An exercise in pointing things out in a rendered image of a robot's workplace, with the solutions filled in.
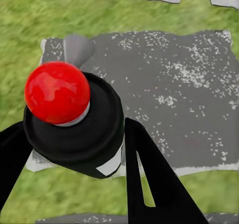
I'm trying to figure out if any insectifuge atomizer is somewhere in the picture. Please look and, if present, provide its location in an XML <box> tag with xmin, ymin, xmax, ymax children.
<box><xmin>23</xmin><ymin>34</ymin><xmax>125</xmax><ymax>179</ymax></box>

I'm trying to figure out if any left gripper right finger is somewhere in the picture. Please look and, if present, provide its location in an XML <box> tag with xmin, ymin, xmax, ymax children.
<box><xmin>124</xmin><ymin>117</ymin><xmax>209</xmax><ymax>224</ymax></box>

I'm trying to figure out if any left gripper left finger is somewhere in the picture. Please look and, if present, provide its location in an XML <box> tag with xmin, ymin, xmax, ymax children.
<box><xmin>0</xmin><ymin>121</ymin><xmax>33</xmax><ymax>212</ymax></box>

